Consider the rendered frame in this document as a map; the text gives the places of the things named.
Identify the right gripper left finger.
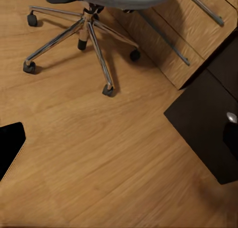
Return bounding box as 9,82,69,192
0,122,26,181

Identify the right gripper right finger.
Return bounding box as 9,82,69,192
222,122,238,162

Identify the swivel chair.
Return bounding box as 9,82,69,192
23,0,168,97

